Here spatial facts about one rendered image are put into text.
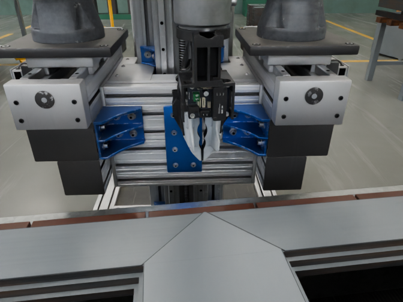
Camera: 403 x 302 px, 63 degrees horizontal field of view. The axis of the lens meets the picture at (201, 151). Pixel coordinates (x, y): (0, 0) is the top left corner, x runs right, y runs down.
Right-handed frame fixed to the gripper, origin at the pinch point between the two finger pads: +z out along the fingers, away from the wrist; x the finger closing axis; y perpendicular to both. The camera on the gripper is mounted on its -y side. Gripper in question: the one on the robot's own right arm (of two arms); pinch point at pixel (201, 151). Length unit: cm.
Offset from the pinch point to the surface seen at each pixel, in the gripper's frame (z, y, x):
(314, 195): 22.8, -14.3, 30.1
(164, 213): 8.1, 5.3, -6.9
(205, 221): 5.6, 11.0, -0.8
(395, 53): 83, -394, 333
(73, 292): 8.0, 18.9, -18.4
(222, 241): 5.6, 15.2, 0.8
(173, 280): 5.6, 20.8, -6.1
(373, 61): 68, -302, 237
